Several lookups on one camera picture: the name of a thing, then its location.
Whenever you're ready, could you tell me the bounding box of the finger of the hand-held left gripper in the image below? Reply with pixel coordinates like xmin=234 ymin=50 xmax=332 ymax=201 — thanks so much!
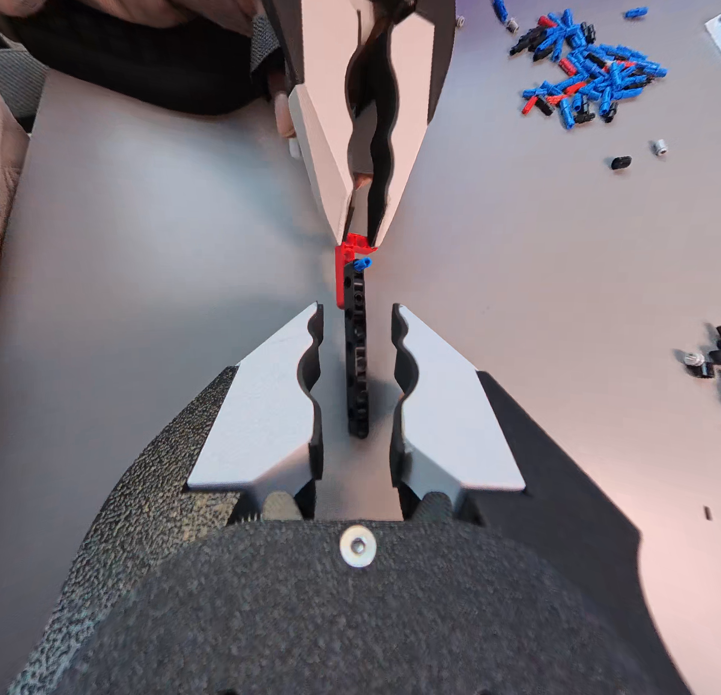
xmin=287 ymin=0 xmax=362 ymax=247
xmin=352 ymin=9 xmax=439 ymax=247

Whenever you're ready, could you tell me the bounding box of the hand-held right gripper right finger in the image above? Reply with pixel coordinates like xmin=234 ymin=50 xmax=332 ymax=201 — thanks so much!
xmin=390 ymin=302 xmax=527 ymax=513

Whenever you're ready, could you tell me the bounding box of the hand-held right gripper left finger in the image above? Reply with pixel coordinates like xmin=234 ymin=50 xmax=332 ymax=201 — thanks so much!
xmin=186 ymin=301 xmax=326 ymax=505

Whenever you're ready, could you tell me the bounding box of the black lego beam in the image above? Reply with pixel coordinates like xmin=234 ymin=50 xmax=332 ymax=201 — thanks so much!
xmin=344 ymin=257 xmax=371 ymax=440

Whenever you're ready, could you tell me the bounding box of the red angled lego beam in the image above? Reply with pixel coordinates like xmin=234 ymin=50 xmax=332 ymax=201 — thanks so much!
xmin=335 ymin=232 xmax=379 ymax=310

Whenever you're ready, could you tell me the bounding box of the pile of blue lego pins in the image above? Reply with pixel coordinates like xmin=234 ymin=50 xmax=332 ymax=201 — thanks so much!
xmin=508 ymin=8 xmax=669 ymax=131

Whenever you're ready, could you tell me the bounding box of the person's left hand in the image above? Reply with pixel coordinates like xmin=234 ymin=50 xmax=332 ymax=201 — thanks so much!
xmin=267 ymin=70 xmax=303 ymax=160

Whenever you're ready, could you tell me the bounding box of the black cloth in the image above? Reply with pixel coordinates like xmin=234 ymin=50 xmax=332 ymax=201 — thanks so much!
xmin=10 ymin=0 xmax=271 ymax=116

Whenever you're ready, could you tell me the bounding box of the grey woven fabric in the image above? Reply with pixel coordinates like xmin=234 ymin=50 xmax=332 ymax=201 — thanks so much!
xmin=0 ymin=33 xmax=50 ymax=134

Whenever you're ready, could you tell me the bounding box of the person's beige sweatshirt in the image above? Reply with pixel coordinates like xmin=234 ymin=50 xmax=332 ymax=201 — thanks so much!
xmin=0 ymin=95 xmax=30 ymax=245

